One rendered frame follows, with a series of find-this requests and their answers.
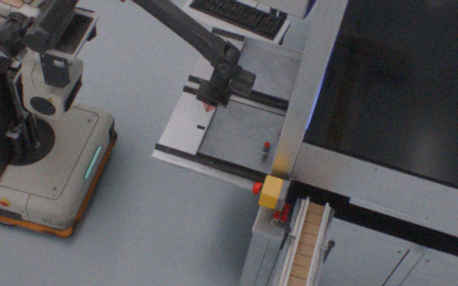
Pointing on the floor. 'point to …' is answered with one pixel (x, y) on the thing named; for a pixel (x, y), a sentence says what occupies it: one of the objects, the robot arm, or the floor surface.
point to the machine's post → (299, 111)
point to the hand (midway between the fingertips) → (207, 109)
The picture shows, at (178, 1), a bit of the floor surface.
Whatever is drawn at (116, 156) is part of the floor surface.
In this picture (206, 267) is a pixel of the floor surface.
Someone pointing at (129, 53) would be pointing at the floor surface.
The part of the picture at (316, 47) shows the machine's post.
